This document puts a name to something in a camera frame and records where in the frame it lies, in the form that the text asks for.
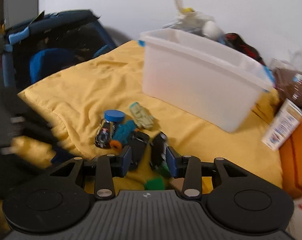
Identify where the white green toy car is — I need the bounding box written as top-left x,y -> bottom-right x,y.
150,132 -> 171,178

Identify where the dark racing toy car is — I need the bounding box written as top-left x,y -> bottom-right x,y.
94,119 -> 116,149

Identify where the green square brick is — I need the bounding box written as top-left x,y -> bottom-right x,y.
144,177 -> 165,191

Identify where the black toy car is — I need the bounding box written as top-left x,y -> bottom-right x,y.
128,131 -> 150,170

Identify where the blue round disc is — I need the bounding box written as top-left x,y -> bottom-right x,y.
104,109 -> 126,123

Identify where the brown wooden cube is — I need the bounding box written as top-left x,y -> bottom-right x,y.
169,178 -> 184,192

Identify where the yellow cloth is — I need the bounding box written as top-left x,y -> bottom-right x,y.
0,39 -> 284,230

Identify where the teal orange toy cylinder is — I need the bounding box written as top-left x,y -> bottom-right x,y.
110,120 -> 137,153

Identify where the pale green toy vehicle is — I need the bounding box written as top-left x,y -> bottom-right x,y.
129,102 -> 154,130

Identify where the white plastic bin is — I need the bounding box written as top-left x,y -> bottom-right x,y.
139,29 -> 273,133

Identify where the orange box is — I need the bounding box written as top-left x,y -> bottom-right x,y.
279,122 -> 302,199

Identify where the dark blue bag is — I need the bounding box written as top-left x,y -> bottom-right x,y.
2,10 -> 117,90

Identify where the milk carton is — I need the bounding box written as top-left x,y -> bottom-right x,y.
261,99 -> 302,151

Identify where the diaper pack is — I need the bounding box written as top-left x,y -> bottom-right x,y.
286,197 -> 302,240

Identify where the red black helmet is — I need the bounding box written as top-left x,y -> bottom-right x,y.
218,33 -> 266,66

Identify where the white round ball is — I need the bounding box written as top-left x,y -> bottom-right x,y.
202,21 -> 224,41

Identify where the white plastic bag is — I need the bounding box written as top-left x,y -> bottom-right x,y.
163,0 -> 215,36

